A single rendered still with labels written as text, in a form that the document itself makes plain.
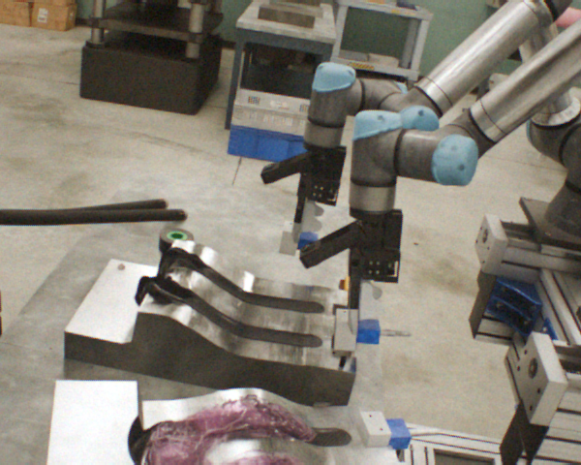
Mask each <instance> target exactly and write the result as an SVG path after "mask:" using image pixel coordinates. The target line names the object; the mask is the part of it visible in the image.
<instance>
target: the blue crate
mask: <svg viewBox="0 0 581 465"><path fill-rule="evenodd" d="M304 140H305V139H304V135H298V134H292V133H286V132H279V131H273V130H267V129H261V128H255V127H249V126H242V125H236V124H232V123H231V126H230V135H229V148H227V154H229V155H232V156H238V157H244V158H251V159H257V160H263V161H269V162H275V163H278V162H280V161H284V160H287V159H289V158H291V157H294V156H297V154H300V153H303V152H306V151H308V150H306V149H305V148H304V147H303V143H304Z"/></svg>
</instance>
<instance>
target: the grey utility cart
mask: <svg viewBox="0 0 581 465"><path fill-rule="evenodd" d="M395 5H396V3H395V2H390V1H385V2H384V4H379V3H373V2H367V1H360V0H334V1H333V7H332V9H333V16H334V24H335V31H336V39H337V40H336V45H334V48H333V52H332V56H331V58H330V63H337V64H342V65H347V66H350V67H353V68H355V69H356V68H358V69H364V70H369V71H371V72H372V73H373V72H378V73H385V74H387V75H388V74H392V75H397V76H396V78H395V79H396V81H397V82H402V83H404V82H405V81H406V79H407V82H406V83H405V85H406V86H407V91H408V92H409V91H410V90H411V89H413V88H414V87H415V86H414V82H415V81H416V80H417V77H418V73H419V70H418V66H419V62H420V58H421V54H422V50H423V47H424V43H425V40H426V36H427V32H428V28H429V20H431V19H432V15H433V13H431V12H429V11H428V10H426V9H424V8H422V7H419V6H415V7H416V8H417V9H418V11H414V10H408V9H402V8H395ZM347 8H353V9H359V10H364V11H367V12H368V11H370V12H376V13H382V14H388V15H395V16H399V17H401V18H402V17H405V18H410V24H409V28H408V32H407V36H406V40H405V43H404V47H403V50H404V51H403V56H402V60H399V59H396V60H398V61H399V64H398V68H394V67H387V66H382V65H378V64H375V63H369V62H365V60H366V56H367V53H361V52H354V51H348V50H341V49H339V47H340V43H341V38H342V33H343V28H344V23H345V18H346V13H347ZM419 20H420V23H419V27H418V31H417V32H418V35H417V39H416V43H415V47H414V51H413V58H412V62H410V58H411V54H412V50H413V43H414V39H415V35H416V34H415V31H416V27H417V24H418V21H419Z"/></svg>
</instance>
